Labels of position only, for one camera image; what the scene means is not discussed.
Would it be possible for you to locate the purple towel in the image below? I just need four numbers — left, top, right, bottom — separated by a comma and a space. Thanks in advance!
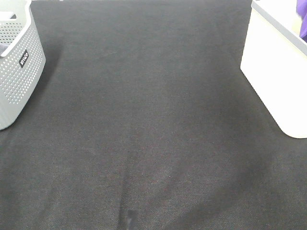
296, 0, 307, 42

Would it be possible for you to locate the black table cloth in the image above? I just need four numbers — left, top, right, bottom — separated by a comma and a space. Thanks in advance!
0, 0, 307, 230

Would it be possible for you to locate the cream plastic storage box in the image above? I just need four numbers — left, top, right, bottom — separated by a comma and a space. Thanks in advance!
240, 0, 307, 138

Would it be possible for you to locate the grey perforated plastic basket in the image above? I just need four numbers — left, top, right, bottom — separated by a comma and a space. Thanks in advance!
0, 0, 46, 130

